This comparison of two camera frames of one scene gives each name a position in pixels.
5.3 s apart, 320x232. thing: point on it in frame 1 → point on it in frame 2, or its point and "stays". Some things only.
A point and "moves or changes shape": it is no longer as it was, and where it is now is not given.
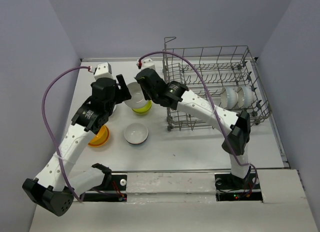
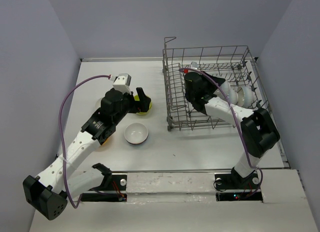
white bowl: (246, 97) stays
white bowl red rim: (136, 133) stays
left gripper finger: (125, 94) → (129, 104)
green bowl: (145, 109) stays
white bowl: (138, 100) moves or changes shape
